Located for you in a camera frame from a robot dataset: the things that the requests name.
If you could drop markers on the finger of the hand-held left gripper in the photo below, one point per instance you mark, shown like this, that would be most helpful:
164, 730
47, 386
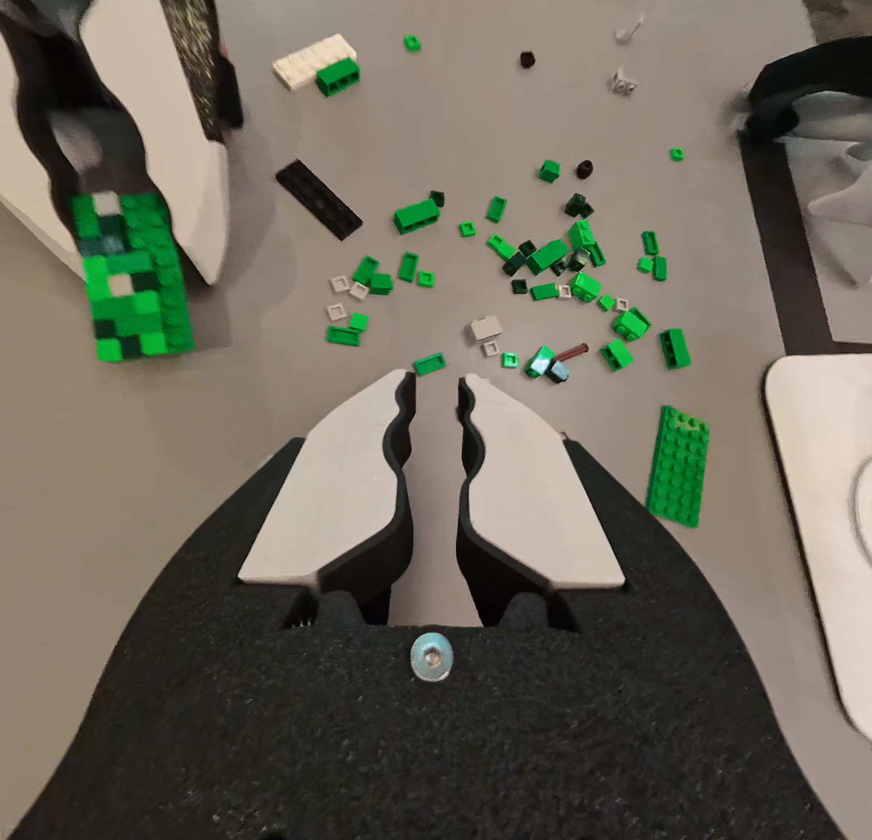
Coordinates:
170, 118
27, 172

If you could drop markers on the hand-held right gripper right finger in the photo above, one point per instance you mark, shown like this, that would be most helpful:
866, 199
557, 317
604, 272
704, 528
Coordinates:
538, 499

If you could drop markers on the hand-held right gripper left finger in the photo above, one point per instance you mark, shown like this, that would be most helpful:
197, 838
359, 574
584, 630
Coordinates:
327, 492

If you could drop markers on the green checkered lego assembly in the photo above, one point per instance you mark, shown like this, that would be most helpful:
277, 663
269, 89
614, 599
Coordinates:
136, 281

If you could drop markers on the white lego plate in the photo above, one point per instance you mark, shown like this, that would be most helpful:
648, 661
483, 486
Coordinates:
306, 60

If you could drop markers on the large green lego plate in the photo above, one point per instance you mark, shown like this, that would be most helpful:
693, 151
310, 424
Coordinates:
678, 465

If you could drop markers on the black lego plate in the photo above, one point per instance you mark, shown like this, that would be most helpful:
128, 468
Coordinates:
319, 200

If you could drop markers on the light grey lego brick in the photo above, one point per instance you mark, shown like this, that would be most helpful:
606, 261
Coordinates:
485, 327

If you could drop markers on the small grey lego tiles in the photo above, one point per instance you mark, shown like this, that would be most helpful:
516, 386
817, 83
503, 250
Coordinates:
338, 283

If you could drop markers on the scattered green lego pieces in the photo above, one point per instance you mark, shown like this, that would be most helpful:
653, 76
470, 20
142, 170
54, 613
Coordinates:
415, 217

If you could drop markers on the clear lego piece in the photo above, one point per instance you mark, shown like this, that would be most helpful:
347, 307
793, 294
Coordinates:
628, 31

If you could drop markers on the white rounded board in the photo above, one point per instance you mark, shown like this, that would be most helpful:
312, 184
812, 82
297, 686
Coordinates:
817, 499

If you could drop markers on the black and white object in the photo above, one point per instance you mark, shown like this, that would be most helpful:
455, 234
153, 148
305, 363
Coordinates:
804, 84

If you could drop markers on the grey lego bracket piece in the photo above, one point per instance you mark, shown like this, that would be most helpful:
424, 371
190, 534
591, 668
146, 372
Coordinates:
623, 84

